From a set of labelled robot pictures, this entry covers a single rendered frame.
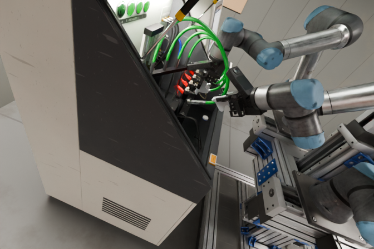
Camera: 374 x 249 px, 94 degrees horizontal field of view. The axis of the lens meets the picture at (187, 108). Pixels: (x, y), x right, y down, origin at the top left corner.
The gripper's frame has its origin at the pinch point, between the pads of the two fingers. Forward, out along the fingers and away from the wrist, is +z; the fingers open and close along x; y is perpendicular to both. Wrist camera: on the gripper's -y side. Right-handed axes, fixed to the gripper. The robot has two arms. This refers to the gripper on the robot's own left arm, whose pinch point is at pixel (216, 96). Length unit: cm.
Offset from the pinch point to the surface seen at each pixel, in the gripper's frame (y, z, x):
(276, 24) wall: -44, 90, 223
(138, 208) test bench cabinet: 47, 42, -39
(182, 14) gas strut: -24.5, -20.8, -20.2
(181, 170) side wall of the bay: 21.6, 4.6, -22.8
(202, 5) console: -46, 22, 28
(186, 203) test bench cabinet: 42.3, 15.0, -22.0
